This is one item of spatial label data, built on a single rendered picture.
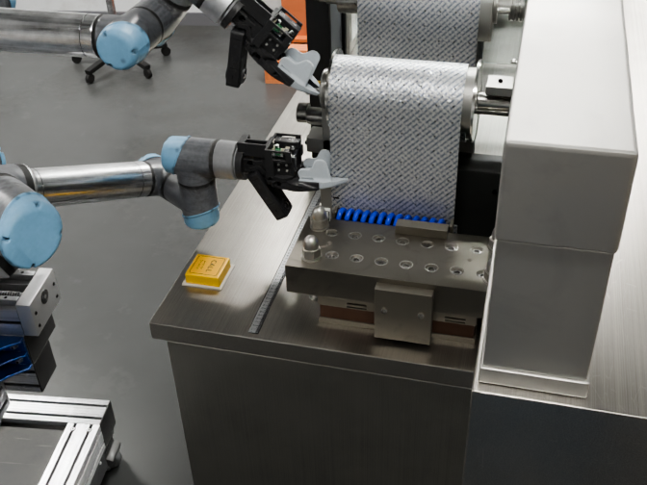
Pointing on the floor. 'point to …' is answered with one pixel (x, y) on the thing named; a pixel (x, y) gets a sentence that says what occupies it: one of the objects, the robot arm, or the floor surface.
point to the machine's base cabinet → (314, 422)
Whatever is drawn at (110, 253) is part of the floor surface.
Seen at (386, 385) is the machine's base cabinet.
